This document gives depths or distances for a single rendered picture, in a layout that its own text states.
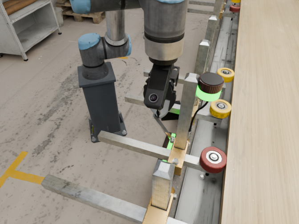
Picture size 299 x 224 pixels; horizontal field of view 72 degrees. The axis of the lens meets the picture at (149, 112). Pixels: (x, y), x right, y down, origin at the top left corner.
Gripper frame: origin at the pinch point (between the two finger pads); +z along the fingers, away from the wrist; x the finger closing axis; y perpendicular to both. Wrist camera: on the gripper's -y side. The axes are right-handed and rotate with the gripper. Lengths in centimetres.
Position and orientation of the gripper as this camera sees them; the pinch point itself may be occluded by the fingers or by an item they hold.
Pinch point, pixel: (158, 116)
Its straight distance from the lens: 62.5
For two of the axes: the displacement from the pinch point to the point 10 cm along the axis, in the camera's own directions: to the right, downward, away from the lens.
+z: 0.0, 7.1, 7.0
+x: -9.5, -2.2, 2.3
